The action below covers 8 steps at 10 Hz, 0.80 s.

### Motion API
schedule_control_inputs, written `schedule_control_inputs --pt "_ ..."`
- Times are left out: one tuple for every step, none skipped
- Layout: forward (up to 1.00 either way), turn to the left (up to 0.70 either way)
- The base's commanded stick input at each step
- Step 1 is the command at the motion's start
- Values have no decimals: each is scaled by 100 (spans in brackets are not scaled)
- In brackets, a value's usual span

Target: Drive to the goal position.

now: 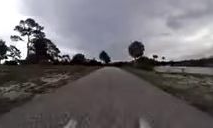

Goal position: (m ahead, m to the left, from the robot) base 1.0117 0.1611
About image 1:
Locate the grey asphalt road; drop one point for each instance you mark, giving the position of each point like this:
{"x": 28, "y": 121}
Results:
{"x": 107, "y": 95}

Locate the dark bush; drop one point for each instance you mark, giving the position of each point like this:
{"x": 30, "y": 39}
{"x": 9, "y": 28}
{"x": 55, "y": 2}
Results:
{"x": 144, "y": 63}

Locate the round-crowned palm tree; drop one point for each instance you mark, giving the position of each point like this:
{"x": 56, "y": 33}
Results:
{"x": 136, "y": 49}

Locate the low dark bushes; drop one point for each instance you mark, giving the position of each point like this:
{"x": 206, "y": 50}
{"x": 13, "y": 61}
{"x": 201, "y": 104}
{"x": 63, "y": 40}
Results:
{"x": 80, "y": 60}

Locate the distant tree line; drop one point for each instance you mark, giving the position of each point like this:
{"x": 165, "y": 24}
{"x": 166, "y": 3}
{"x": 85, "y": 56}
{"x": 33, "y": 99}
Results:
{"x": 197, "y": 62}

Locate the small dark tree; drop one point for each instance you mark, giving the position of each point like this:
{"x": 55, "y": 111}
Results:
{"x": 104, "y": 57}

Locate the pale water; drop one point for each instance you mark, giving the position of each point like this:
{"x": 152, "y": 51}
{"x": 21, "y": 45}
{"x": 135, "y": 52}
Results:
{"x": 190, "y": 70}

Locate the robot's own part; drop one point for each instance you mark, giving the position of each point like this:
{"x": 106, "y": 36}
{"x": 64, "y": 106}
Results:
{"x": 143, "y": 123}
{"x": 71, "y": 124}

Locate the tall pine tree cluster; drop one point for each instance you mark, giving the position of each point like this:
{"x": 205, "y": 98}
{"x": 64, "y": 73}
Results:
{"x": 42, "y": 48}

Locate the grass verge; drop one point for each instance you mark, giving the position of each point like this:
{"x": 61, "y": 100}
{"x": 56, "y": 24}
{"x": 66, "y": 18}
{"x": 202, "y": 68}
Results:
{"x": 187, "y": 86}
{"x": 30, "y": 81}

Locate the dark spreading tree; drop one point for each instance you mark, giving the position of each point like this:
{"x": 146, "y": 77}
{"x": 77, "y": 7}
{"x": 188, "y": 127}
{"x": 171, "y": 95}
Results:
{"x": 2, "y": 51}

